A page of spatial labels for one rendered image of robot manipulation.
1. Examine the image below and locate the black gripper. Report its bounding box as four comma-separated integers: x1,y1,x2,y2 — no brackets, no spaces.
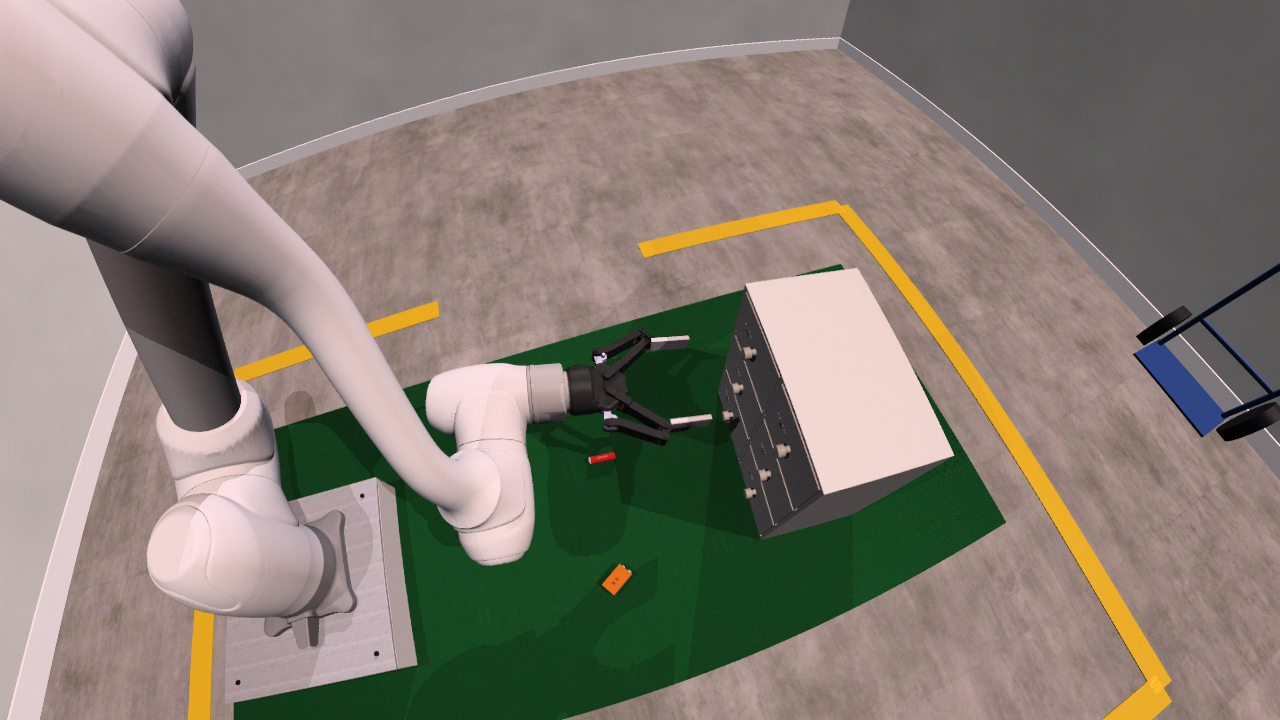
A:
566,328,712,446

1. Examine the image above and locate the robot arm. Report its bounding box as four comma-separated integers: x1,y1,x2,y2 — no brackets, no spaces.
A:
0,0,570,650

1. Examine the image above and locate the small grey chest of drawers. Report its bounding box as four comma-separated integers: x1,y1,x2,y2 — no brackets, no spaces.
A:
718,268,954,541

